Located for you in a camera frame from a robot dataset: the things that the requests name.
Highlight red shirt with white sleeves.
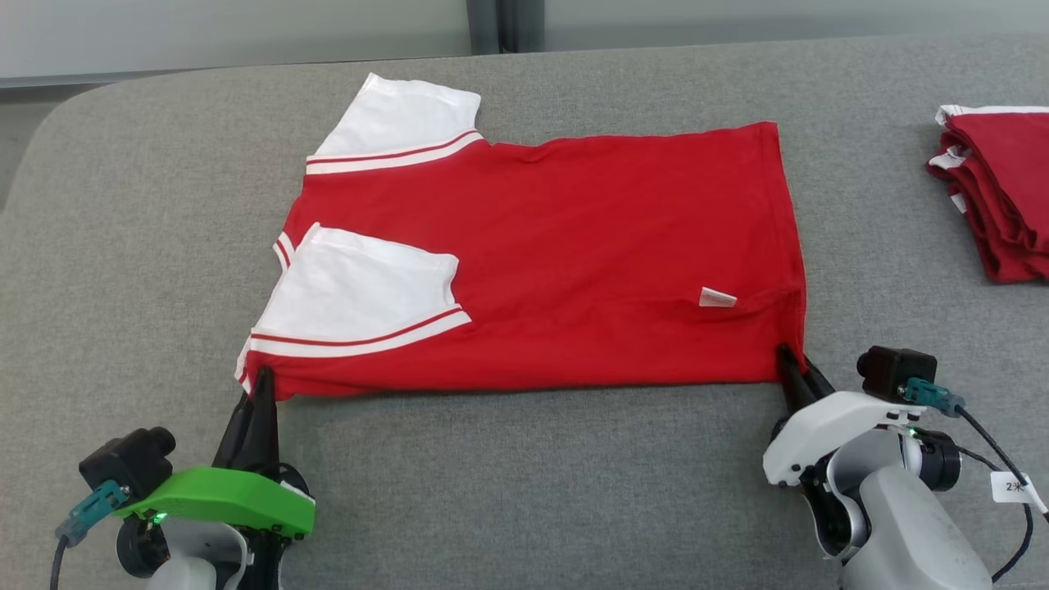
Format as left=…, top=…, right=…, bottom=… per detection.
left=235, top=72, right=809, bottom=403

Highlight left cable with teal plug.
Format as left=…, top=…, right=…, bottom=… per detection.
left=49, top=479, right=130, bottom=590

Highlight white cable label tag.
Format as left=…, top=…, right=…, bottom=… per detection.
left=989, top=470, right=1048, bottom=515

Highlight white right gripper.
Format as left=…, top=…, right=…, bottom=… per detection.
left=762, top=343, right=904, bottom=488

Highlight right cable with teal plug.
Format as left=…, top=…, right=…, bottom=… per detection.
left=901, top=377, right=1049, bottom=584

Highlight cable with teal plug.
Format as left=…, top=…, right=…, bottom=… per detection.
left=49, top=479, right=130, bottom=590
left=901, top=377, right=1049, bottom=584

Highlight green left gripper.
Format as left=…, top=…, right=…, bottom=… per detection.
left=114, top=365, right=316, bottom=579

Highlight red shorts with white stripes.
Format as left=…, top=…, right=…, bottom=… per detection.
left=928, top=104, right=1049, bottom=285

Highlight grey upright post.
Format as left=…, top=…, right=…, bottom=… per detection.
left=502, top=0, right=547, bottom=53
left=467, top=0, right=503, bottom=55

